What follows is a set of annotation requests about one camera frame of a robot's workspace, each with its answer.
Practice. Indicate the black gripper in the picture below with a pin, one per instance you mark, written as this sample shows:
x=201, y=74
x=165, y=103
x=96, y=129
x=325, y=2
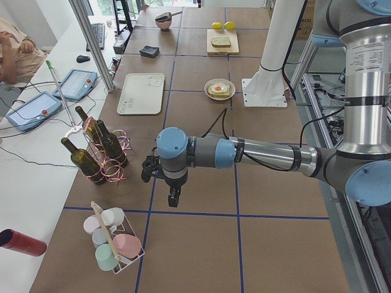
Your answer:
x=175, y=182

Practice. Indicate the bread slice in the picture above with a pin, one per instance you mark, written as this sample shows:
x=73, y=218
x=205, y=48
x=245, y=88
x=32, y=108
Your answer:
x=220, y=42
x=220, y=95

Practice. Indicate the fried egg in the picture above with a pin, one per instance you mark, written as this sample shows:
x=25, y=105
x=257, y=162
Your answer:
x=218, y=88

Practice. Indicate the white round plate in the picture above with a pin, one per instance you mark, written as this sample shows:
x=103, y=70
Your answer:
x=223, y=81

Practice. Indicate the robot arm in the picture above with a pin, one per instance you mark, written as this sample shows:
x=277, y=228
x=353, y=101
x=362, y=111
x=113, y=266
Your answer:
x=360, y=165

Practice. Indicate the cream bear tray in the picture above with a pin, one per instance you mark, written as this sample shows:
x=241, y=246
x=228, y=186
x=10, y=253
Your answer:
x=141, y=94

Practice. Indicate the white cup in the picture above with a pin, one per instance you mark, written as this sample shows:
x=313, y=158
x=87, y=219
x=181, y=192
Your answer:
x=113, y=216

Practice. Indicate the salmon pink cup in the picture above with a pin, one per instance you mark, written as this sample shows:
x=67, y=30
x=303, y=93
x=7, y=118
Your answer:
x=127, y=245

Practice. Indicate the middle green wine bottle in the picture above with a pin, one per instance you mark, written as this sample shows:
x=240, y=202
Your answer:
x=111, y=144

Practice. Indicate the green wine bottle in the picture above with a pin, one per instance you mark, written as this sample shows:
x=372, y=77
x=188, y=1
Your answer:
x=89, y=127
x=85, y=162
x=111, y=144

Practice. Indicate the grey cup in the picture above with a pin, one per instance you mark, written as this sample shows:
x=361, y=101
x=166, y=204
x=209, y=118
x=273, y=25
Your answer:
x=99, y=238

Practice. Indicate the pink lilac cup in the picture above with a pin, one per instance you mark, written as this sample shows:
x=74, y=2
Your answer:
x=91, y=224

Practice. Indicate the front green wine bottle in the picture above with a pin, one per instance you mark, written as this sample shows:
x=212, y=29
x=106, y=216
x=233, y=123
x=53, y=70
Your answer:
x=85, y=162

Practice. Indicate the mint green cup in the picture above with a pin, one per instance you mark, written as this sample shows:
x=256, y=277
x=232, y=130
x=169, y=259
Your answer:
x=105, y=257

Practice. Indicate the rear green wine bottle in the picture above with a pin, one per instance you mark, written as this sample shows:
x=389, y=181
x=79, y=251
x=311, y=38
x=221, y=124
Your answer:
x=89, y=127

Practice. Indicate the grey folded cloth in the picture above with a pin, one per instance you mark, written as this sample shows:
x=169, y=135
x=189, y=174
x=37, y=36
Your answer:
x=149, y=51

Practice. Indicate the wooden cutting board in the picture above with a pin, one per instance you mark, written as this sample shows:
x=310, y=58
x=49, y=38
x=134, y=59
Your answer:
x=231, y=34

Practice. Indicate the black computer mouse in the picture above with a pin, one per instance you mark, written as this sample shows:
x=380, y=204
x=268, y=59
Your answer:
x=82, y=59

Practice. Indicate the near teach pendant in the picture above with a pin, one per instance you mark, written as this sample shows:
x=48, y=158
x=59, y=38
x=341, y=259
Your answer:
x=33, y=112

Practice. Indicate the red thermos bottle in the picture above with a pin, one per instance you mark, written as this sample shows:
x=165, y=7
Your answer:
x=17, y=241

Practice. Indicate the pink bowl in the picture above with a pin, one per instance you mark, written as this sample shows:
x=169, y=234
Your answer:
x=164, y=25

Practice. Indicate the left yellow lemon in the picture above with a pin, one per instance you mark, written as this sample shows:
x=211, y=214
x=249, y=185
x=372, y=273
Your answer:
x=216, y=25

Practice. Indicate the yellow lemon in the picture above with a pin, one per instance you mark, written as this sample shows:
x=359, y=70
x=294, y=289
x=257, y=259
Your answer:
x=229, y=25
x=216, y=25

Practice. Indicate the right yellow lemon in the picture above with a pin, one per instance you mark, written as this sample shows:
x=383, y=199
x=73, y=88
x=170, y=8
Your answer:
x=229, y=25

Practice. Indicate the black keyboard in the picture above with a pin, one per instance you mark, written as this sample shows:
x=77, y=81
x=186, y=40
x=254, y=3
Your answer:
x=98, y=30

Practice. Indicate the seated person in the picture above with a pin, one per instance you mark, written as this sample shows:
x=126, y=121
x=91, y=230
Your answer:
x=20, y=57

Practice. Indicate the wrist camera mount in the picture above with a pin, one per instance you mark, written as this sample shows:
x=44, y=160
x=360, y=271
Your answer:
x=150, y=167

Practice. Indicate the copper wire bottle rack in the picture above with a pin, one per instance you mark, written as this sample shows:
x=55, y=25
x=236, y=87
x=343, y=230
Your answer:
x=110, y=168

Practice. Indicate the white wire cup rack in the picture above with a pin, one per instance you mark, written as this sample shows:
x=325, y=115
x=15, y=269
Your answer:
x=110, y=232

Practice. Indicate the white camera pillar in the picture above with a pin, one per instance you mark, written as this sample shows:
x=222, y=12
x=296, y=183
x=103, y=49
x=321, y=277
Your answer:
x=266, y=88

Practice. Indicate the aluminium frame post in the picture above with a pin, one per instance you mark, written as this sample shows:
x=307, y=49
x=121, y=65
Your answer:
x=82, y=17

